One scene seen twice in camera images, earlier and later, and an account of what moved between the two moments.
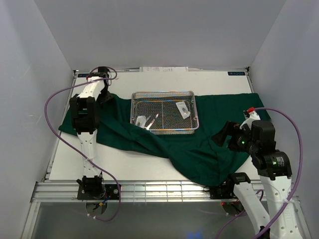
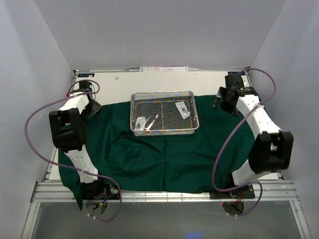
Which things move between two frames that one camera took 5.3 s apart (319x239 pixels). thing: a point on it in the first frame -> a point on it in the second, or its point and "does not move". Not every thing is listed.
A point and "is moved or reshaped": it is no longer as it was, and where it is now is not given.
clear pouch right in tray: x=183 y=109 does not move
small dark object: x=82 y=75 does not move
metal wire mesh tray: x=165 y=112 does not move
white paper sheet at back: x=163 y=69 does not move
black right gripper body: x=239 y=140 -> x=222 y=94
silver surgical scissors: x=152 y=122 does not move
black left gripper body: x=104 y=96 -> x=91 y=109
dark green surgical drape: x=196 y=154 is moved or reshaped
